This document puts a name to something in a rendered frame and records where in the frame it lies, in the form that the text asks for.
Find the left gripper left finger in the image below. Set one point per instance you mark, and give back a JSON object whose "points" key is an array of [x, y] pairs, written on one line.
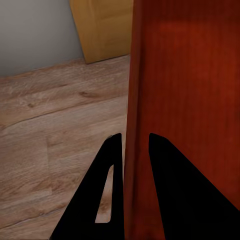
{"points": [[78, 220]]}

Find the storage box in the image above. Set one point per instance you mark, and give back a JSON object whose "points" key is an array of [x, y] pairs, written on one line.
{"points": [[184, 85]]}

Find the door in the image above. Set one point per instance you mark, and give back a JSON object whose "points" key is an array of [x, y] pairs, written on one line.
{"points": [[104, 27]]}

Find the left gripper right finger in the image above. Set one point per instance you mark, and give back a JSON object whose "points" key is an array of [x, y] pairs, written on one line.
{"points": [[191, 207]]}

